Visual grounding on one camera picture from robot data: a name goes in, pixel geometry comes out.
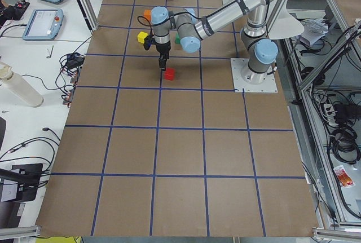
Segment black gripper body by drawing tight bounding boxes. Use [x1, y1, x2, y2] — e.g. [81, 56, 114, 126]
[156, 43, 171, 58]

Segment red wooden block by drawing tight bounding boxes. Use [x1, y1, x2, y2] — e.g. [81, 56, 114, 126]
[164, 68, 175, 81]

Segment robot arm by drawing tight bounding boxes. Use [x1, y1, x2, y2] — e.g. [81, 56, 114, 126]
[143, 0, 278, 85]

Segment green wooden block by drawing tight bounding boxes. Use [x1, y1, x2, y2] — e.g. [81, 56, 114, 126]
[175, 33, 181, 45]

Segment yellow wooden block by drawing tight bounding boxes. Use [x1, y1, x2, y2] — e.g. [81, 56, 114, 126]
[137, 31, 149, 44]

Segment orange wooden block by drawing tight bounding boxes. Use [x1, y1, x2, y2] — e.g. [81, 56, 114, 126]
[143, 10, 151, 21]

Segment brown paper table mat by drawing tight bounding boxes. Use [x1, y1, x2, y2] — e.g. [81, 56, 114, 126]
[36, 0, 318, 237]

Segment near teach pendant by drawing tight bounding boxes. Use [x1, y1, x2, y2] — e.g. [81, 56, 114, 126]
[22, 8, 64, 41]

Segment white bottle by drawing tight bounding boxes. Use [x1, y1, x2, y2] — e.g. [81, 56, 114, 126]
[1, 62, 44, 107]

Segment black monitor stand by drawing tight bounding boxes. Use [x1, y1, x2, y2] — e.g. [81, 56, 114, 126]
[1, 164, 43, 202]

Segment red snack packet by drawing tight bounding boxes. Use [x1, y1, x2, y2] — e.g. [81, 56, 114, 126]
[333, 165, 354, 188]

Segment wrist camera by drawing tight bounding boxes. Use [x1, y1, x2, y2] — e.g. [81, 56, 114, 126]
[143, 35, 155, 51]

